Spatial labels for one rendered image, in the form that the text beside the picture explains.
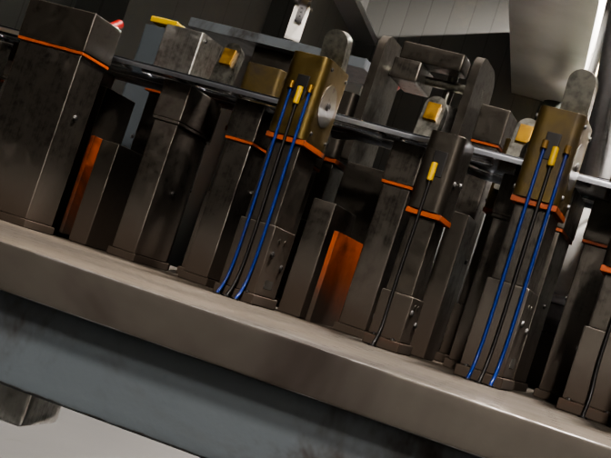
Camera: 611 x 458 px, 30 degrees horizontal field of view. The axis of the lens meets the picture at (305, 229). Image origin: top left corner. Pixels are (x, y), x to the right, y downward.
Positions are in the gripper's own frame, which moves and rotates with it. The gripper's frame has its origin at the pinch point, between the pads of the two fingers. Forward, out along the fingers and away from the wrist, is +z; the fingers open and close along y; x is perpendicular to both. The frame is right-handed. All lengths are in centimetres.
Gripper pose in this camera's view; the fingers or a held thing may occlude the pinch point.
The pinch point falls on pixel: (296, 24)
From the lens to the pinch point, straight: 219.1
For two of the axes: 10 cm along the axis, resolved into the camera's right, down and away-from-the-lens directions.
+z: -3.1, 9.5, -0.5
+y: 0.8, -0.3, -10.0
